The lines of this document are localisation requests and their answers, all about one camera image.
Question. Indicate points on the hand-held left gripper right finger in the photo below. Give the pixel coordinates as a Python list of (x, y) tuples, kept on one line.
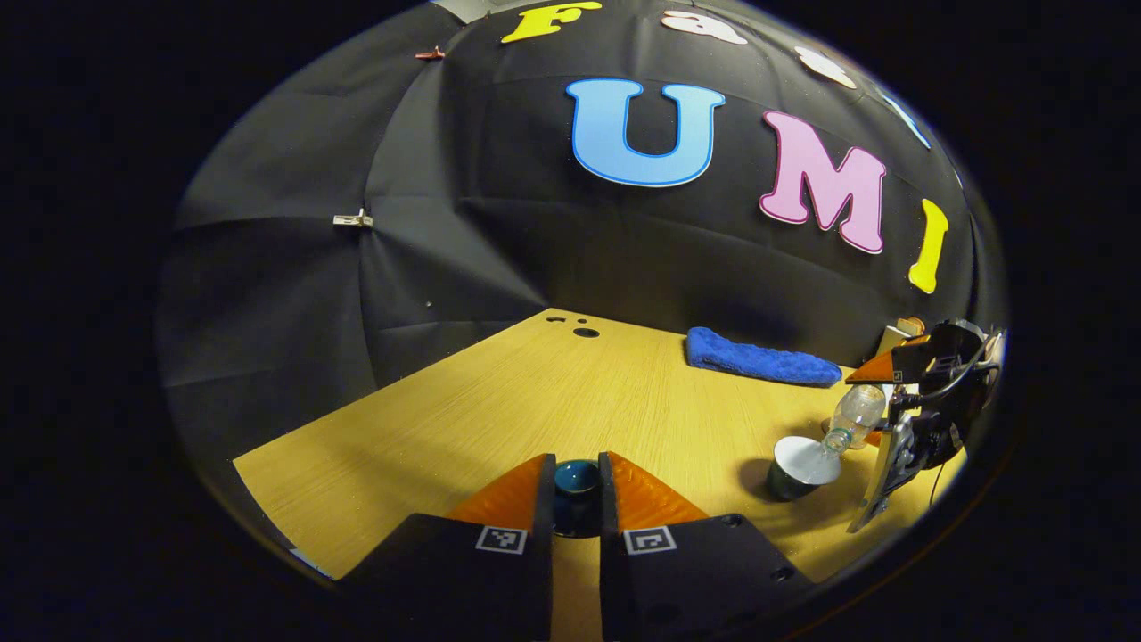
[(611, 580)]

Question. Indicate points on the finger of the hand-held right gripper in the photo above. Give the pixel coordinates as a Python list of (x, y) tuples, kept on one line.
[(891, 367), (874, 438)]

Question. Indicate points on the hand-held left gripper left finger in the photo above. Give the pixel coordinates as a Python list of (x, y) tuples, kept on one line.
[(542, 580)]

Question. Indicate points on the clear plastic water bottle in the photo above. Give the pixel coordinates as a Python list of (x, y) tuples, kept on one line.
[(857, 412)]

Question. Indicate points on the dark teacup white inside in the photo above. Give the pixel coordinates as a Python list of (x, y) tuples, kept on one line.
[(802, 462)]

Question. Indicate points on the dark teal teacup lid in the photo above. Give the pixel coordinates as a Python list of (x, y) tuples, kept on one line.
[(577, 477)]

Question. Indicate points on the white toaster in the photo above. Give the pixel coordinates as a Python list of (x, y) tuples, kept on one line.
[(891, 341)]

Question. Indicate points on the toast slice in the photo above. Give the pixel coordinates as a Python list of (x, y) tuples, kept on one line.
[(911, 324)]

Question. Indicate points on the blue towel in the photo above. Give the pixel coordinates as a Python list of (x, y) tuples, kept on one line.
[(758, 358)]

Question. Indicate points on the black backdrop cloth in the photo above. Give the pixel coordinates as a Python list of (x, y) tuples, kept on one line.
[(535, 250)]

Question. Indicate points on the white cloth clip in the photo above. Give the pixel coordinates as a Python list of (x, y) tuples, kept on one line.
[(354, 219)]

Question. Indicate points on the red cloth clip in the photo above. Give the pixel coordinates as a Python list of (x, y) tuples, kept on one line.
[(430, 53)]

